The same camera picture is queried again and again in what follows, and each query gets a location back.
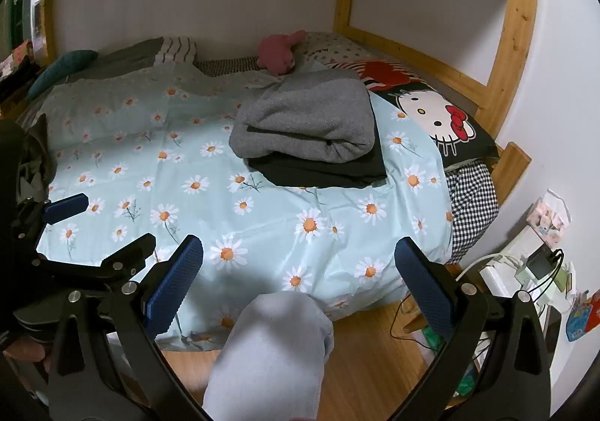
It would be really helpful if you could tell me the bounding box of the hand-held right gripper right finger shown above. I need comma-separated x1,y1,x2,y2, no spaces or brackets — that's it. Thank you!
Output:
394,237,551,421

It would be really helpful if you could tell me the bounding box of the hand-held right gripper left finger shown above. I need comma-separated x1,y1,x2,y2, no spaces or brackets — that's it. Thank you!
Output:
47,235,204,421

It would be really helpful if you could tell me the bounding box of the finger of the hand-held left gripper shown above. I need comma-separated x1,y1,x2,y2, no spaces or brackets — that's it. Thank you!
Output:
16,193,90,259
34,234,158,296

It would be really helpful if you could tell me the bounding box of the grey knit sweater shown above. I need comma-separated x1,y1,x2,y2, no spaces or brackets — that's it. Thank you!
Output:
229,69,376,164

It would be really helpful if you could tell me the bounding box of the black clothes heap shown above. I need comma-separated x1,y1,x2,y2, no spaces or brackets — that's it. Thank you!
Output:
0,58,41,103

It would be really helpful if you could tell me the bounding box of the person's left hand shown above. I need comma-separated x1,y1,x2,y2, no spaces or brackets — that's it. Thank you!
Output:
2,340,50,375

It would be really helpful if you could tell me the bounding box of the dark olive crumpled garment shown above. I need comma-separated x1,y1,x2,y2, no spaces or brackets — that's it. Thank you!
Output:
19,114,59,197

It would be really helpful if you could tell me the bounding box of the white power strip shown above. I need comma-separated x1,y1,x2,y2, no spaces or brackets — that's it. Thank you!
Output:
480,231,554,309

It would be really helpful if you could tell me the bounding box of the green plastic bag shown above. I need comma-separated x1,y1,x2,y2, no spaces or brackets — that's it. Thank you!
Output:
422,326,476,396

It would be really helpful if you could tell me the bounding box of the teal pillow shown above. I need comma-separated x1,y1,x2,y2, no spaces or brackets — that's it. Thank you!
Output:
27,50,99,99

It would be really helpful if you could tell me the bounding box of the person's grey trouser leg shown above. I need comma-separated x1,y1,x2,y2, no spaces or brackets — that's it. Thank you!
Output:
202,292,335,421

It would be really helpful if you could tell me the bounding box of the light blue daisy duvet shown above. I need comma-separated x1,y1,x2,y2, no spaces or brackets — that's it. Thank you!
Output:
35,60,455,351

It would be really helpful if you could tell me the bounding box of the grey plug-in charger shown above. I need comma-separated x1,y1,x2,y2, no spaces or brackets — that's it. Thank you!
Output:
525,247,563,280

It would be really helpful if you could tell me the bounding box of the pink tissue packet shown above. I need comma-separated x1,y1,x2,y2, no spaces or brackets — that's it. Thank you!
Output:
527,189,573,248

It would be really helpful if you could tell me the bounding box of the dark green folded garment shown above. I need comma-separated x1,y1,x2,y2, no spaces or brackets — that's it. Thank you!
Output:
246,88,389,190

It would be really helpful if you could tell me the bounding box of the green door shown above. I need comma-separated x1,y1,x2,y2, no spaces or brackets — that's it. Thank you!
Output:
0,0,31,49

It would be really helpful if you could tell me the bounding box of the grey blanket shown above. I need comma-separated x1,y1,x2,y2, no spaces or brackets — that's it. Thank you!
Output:
61,37,165,84

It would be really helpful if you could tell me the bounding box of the colourful printed bag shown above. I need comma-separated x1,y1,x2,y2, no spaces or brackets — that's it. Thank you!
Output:
565,289,600,343

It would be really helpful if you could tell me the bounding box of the black cartoon cat pillow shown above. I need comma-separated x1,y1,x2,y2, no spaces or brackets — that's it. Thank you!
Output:
328,58,500,169

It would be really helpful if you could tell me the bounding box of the brown striped white pillow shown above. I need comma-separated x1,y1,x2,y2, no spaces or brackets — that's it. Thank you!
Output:
154,37,198,66

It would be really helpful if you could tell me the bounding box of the pink plush toy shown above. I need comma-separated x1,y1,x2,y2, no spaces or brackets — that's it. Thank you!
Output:
255,30,306,75

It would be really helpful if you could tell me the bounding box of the polka dot pillow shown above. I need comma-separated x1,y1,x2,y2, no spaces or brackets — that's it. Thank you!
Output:
295,31,376,68

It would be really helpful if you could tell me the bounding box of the black cable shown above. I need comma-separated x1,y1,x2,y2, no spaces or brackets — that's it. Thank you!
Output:
390,249,566,356

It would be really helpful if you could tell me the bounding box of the wooden bunk bed frame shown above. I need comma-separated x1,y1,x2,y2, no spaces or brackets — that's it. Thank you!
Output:
0,0,540,347

